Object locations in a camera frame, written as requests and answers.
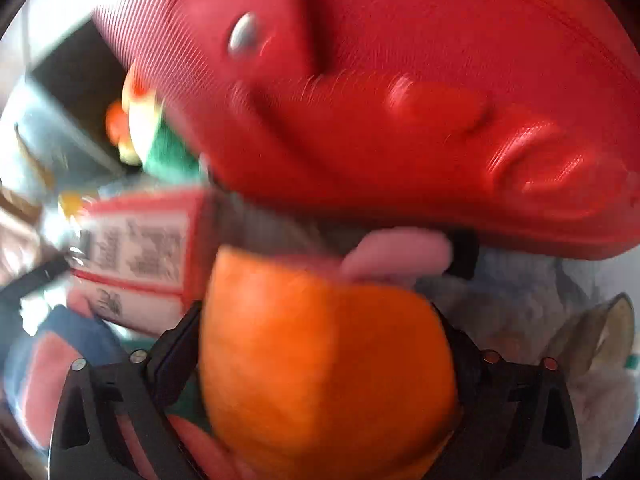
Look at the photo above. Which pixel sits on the blue and pink toy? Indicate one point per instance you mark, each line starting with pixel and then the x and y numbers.
pixel 55 360

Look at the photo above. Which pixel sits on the red label tissue packet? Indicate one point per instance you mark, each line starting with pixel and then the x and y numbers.
pixel 140 250

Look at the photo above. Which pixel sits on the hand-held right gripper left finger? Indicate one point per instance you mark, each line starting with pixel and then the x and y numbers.
pixel 172 360

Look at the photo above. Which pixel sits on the small red suitcase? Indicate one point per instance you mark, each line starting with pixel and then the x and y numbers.
pixel 400 85

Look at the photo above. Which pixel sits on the green and orange plush toy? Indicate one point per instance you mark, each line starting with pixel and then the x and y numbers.
pixel 165 155

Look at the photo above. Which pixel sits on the dark gift box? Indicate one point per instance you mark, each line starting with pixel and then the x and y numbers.
pixel 75 75

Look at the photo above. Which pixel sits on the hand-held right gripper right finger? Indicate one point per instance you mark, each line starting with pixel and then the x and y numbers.
pixel 467 375

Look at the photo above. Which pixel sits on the clear tape roll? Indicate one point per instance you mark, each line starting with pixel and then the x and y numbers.
pixel 590 332

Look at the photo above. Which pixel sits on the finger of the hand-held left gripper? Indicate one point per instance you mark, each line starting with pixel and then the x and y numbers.
pixel 30 276

